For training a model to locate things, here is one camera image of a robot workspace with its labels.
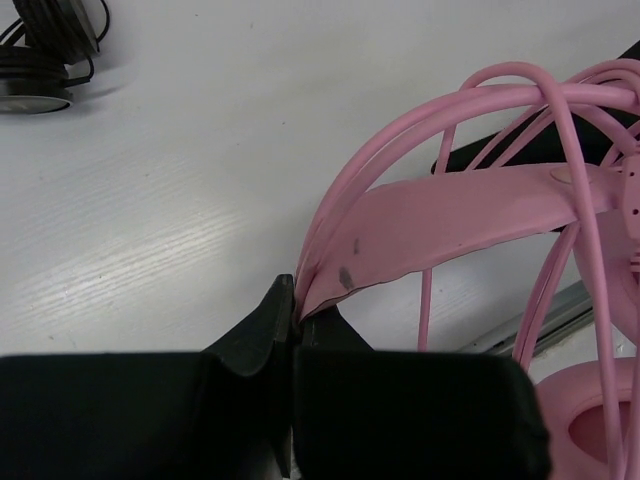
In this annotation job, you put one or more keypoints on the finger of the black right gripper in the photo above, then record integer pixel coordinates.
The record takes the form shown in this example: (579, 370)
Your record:
(550, 207)

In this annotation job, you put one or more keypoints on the black headphones on left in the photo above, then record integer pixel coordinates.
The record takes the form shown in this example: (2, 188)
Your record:
(47, 51)

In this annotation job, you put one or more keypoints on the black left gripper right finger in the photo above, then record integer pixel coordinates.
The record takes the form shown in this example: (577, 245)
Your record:
(359, 413)

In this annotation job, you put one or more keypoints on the aluminium front rail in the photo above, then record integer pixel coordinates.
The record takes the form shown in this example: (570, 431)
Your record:
(571, 311)

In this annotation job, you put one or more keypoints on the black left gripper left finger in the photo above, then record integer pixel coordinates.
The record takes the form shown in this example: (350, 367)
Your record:
(219, 413)

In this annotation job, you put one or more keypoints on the pink gaming headset with cable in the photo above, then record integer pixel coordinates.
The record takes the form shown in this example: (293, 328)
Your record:
(373, 227)

